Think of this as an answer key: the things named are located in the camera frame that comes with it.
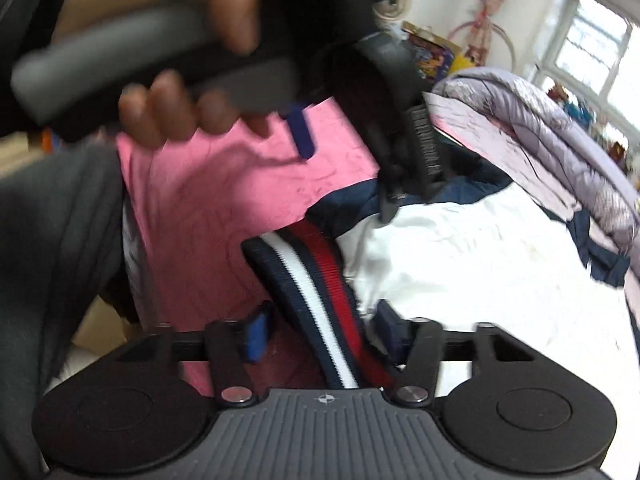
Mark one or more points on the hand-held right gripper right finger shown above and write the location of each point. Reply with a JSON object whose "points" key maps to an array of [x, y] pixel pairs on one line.
{"points": [[387, 329]]}

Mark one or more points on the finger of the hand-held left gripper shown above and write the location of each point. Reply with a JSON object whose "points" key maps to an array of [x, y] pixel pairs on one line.
{"points": [[303, 132], [389, 206]]}

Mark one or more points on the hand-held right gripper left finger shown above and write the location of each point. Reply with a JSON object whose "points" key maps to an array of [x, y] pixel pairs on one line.
{"points": [[256, 336]]}

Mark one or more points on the white and navy jacket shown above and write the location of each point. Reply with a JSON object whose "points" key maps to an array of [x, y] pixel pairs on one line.
{"points": [[475, 270]]}

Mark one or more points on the person's left forearm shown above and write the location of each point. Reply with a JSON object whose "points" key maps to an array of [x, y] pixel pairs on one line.
{"points": [[30, 5]]}

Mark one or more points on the electric fan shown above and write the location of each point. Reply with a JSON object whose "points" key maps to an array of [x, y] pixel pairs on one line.
{"points": [[392, 6]]}

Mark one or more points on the pink printed blanket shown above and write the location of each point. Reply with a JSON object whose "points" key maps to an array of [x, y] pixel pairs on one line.
{"points": [[210, 200]]}

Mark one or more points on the colourful printed box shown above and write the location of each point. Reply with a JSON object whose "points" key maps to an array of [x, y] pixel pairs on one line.
{"points": [[430, 55]]}

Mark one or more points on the yellow toy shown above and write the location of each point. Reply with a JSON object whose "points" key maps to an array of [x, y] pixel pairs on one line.
{"points": [[462, 64]]}

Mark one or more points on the lavender quilt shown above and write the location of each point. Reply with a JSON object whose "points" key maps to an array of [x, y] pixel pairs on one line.
{"points": [[550, 125]]}

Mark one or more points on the hoop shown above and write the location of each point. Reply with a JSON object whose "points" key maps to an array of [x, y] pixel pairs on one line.
{"points": [[505, 35]]}

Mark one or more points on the person's grey clothing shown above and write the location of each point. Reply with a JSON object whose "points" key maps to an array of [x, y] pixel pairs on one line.
{"points": [[50, 285]]}

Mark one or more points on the row of windowsill trinkets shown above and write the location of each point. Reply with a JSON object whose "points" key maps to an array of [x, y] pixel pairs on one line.
{"points": [[595, 120]]}

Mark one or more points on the window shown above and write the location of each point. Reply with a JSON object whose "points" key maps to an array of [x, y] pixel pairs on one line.
{"points": [[595, 45]]}

